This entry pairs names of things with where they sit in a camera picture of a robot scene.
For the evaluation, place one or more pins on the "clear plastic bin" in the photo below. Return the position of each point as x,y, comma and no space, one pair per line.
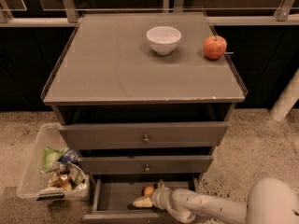
33,185

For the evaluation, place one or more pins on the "top grey drawer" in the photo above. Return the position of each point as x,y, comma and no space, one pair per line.
144,135

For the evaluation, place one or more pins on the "green snack bag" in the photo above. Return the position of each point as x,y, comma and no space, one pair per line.
50,156

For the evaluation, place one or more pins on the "orange fruit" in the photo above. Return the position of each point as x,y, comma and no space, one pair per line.
148,190

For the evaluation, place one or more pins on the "grey drawer cabinet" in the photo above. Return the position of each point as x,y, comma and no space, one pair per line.
109,74

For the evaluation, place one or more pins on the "bottom grey drawer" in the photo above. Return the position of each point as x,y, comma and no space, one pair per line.
114,196

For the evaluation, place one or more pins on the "blue snack packet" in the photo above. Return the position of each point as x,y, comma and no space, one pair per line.
70,156

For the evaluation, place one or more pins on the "middle grey drawer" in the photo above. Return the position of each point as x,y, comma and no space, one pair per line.
145,164

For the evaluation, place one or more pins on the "metal railing frame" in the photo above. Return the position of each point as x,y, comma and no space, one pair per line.
219,12

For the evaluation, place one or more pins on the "brown snack packet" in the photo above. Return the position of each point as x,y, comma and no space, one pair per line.
61,182

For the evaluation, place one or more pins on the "white ceramic bowl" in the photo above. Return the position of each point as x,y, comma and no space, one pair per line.
163,39

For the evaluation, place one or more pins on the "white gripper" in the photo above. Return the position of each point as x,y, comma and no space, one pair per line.
161,197

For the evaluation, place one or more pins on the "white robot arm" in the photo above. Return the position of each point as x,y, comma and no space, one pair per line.
257,161

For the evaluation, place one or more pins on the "grey drawer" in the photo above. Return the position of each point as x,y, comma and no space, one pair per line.
144,135
114,196
145,164

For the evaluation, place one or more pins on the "red apple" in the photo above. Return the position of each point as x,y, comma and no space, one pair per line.
214,47

